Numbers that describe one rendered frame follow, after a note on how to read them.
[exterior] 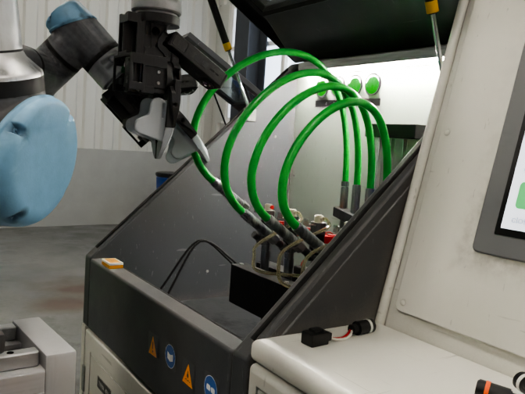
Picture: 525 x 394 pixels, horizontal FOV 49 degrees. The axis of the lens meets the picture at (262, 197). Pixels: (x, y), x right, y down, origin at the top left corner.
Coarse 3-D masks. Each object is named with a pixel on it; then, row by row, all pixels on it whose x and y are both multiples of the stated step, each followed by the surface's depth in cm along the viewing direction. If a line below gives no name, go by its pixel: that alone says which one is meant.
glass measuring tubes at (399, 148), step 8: (376, 128) 126; (392, 128) 122; (400, 128) 120; (408, 128) 118; (416, 128) 117; (424, 128) 118; (376, 136) 126; (392, 136) 122; (400, 136) 120; (408, 136) 118; (416, 136) 117; (376, 144) 127; (392, 144) 125; (400, 144) 121; (408, 144) 119; (376, 152) 127; (392, 152) 125; (400, 152) 122; (376, 160) 128; (392, 160) 125; (400, 160) 122; (376, 168) 128; (392, 168) 123; (376, 176) 128; (376, 184) 129
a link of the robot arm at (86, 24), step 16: (48, 16) 100; (64, 16) 98; (80, 16) 99; (64, 32) 99; (80, 32) 99; (96, 32) 100; (64, 48) 99; (80, 48) 100; (96, 48) 100; (80, 64) 102
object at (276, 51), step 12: (276, 48) 114; (288, 48) 115; (252, 60) 111; (312, 60) 119; (228, 72) 109; (204, 96) 107; (336, 96) 124; (204, 108) 107; (192, 120) 106; (348, 132) 126; (348, 144) 126; (192, 156) 107; (348, 156) 127; (204, 168) 108; (348, 168) 127
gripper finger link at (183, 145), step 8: (176, 128) 104; (176, 136) 104; (184, 136) 104; (176, 144) 103; (184, 144) 104; (192, 144) 104; (200, 144) 104; (176, 152) 103; (184, 152) 104; (192, 152) 104; (200, 152) 105; (208, 160) 106
